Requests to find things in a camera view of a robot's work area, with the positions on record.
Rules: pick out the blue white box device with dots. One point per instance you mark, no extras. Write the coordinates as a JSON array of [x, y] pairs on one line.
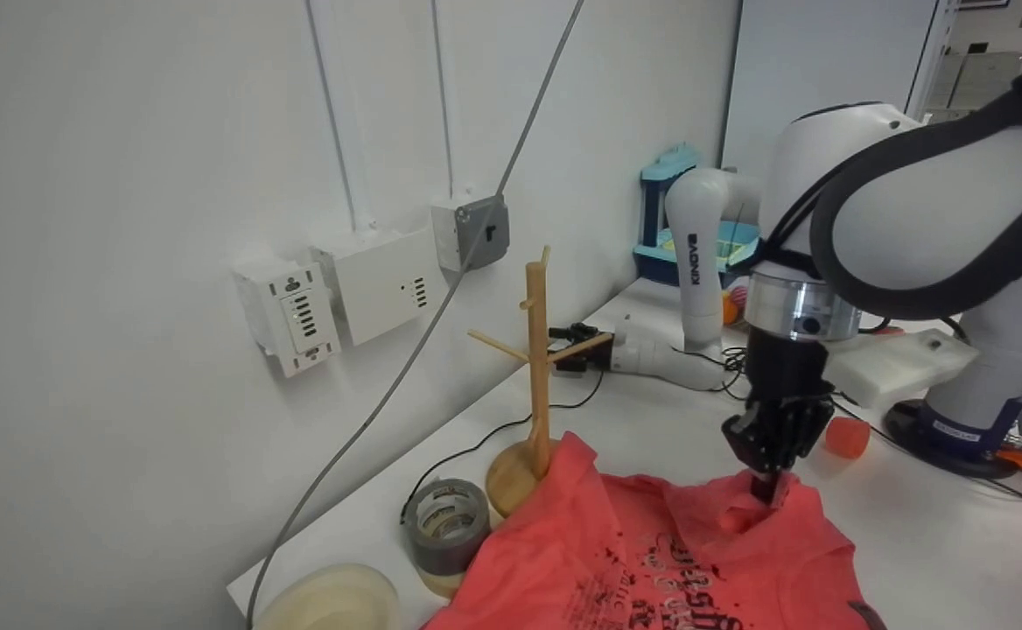
[[662, 187]]

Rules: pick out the white tube-shaped device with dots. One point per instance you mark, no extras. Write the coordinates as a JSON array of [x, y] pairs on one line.
[[697, 257]]

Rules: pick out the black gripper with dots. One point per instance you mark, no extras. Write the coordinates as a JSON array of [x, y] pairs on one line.
[[786, 396]]

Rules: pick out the grey junction box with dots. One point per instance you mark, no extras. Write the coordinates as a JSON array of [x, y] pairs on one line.
[[470, 231]]

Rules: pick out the wooden mug tree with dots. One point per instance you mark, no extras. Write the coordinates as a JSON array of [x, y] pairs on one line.
[[536, 350]]

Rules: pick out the white wall conduit pipe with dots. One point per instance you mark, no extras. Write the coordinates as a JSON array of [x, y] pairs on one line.
[[331, 116], [442, 93]]

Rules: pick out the small black electronic box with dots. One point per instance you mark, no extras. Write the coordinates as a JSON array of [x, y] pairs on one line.
[[582, 349]]

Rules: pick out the red purple toy fruit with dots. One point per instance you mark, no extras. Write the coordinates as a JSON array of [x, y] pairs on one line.
[[735, 307]]

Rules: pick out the cream bowl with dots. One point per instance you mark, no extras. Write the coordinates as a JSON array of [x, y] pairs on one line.
[[331, 601]]

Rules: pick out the white wall box with print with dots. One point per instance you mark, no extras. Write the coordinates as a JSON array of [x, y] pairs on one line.
[[289, 318]]

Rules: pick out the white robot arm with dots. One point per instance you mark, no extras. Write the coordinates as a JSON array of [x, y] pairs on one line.
[[941, 210]]

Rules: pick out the small orange plastic cup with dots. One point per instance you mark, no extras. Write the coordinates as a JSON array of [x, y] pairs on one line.
[[847, 438]]

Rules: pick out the coral printed t-shirt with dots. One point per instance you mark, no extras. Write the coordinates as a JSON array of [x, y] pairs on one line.
[[602, 546]]

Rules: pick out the plain white wall box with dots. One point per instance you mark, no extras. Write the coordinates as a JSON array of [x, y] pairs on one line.
[[375, 285]]

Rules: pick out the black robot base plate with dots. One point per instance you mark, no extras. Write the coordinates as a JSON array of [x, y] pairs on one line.
[[941, 444]]

